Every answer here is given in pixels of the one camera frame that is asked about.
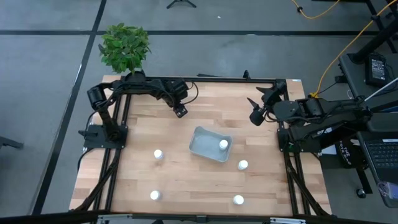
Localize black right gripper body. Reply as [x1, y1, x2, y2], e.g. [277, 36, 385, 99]
[249, 80, 287, 127]

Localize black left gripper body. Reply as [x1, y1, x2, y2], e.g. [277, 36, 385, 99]
[164, 79, 190, 119]

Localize grey rectangular basket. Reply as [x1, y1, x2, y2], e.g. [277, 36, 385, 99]
[188, 126, 233, 163]

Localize green potted plant black pot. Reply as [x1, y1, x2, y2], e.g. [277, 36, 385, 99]
[98, 22, 152, 82]

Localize black side desk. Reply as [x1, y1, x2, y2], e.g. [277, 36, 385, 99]
[338, 52, 398, 110]

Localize black tripod legs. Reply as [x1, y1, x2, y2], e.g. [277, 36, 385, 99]
[166, 0, 197, 9]

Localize black tote bag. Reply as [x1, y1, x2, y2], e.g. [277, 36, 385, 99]
[334, 138, 358, 169]

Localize white rod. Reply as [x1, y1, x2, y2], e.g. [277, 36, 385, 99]
[364, 77, 398, 102]

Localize black power adapter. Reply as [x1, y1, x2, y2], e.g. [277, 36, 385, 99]
[365, 52, 391, 88]

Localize black stand beam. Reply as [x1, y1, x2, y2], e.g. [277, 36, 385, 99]
[346, 18, 398, 65]

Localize dark laptop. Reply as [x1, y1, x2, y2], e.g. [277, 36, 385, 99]
[356, 130, 398, 184]

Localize clear plastic bag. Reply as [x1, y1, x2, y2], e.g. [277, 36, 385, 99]
[377, 182, 398, 208]

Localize black furniture leg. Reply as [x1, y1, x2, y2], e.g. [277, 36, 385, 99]
[0, 136, 24, 150]

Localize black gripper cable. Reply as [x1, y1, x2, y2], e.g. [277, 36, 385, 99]
[185, 81, 200, 105]

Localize black aluminium table frame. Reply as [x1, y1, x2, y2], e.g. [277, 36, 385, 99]
[70, 75, 332, 224]

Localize yellow extension cable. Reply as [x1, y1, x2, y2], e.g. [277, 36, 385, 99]
[309, 1, 398, 99]
[291, 0, 341, 20]

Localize silver metal bracket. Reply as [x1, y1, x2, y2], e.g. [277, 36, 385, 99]
[269, 217, 307, 224]
[98, 213, 132, 224]

